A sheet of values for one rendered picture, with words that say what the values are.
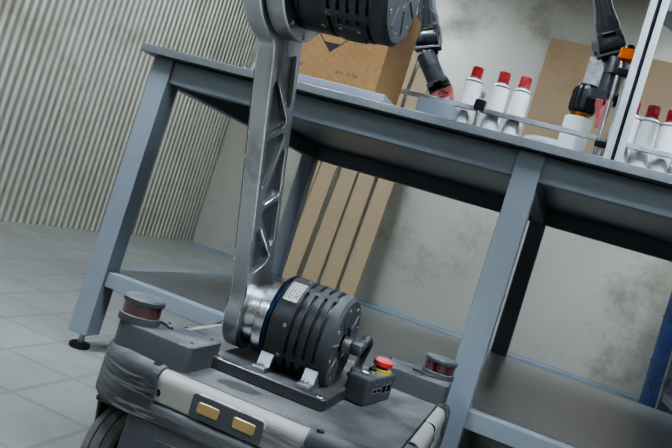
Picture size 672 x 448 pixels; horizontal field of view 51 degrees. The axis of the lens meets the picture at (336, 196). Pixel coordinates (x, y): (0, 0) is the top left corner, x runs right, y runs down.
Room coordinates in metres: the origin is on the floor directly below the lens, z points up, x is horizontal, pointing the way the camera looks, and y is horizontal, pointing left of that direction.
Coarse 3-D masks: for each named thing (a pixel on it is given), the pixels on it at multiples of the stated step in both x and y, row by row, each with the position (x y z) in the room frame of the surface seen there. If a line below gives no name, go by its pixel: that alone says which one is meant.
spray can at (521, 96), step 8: (520, 80) 2.00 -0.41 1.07; (528, 80) 1.98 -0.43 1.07; (520, 88) 1.98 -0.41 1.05; (528, 88) 1.98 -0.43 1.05; (512, 96) 1.99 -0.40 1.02; (520, 96) 1.97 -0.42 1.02; (528, 96) 1.98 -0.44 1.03; (512, 104) 1.98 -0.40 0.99; (520, 104) 1.97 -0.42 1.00; (512, 112) 1.98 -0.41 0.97; (520, 112) 1.97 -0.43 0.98; (504, 120) 2.00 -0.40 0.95; (504, 128) 1.98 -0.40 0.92; (512, 128) 1.97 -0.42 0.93; (520, 128) 1.98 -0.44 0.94
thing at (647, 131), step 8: (648, 112) 1.88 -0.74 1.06; (656, 112) 1.88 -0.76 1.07; (640, 120) 1.89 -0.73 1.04; (648, 120) 1.87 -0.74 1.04; (656, 120) 1.87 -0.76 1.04; (640, 128) 1.88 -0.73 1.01; (648, 128) 1.87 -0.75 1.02; (656, 128) 1.87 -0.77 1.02; (640, 136) 1.88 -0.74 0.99; (648, 136) 1.87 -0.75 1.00; (656, 136) 1.88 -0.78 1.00; (640, 144) 1.87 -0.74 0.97; (648, 144) 1.87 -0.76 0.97; (632, 152) 1.89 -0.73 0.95; (640, 152) 1.87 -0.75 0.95; (632, 160) 1.88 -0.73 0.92; (640, 160) 1.87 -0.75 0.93; (648, 160) 1.87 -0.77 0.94
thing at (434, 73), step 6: (432, 66) 2.06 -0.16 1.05; (438, 66) 2.06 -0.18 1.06; (426, 72) 2.07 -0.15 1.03; (432, 72) 2.06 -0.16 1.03; (438, 72) 2.06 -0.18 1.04; (426, 78) 2.08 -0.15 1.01; (432, 78) 2.06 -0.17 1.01; (438, 78) 2.05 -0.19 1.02; (444, 78) 2.02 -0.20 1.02; (426, 84) 2.04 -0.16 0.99; (432, 84) 2.03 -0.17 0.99; (438, 84) 2.06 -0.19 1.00; (432, 90) 2.07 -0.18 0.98
